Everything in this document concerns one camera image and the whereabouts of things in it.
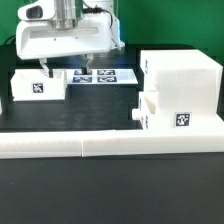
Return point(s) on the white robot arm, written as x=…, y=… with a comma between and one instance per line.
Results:
x=60, y=28

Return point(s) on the white drawer cabinet box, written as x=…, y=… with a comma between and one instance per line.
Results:
x=183, y=84

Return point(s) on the white front drawer tray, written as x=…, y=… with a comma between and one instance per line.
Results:
x=145, y=112

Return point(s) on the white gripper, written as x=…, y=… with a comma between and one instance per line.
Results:
x=58, y=28

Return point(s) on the white L-shaped border wall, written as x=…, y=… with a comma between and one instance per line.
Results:
x=207, y=137

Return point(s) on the white marker tag sheet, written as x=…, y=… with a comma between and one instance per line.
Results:
x=101, y=77

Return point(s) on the white drawer tray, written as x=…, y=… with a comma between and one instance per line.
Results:
x=35, y=85
x=145, y=112

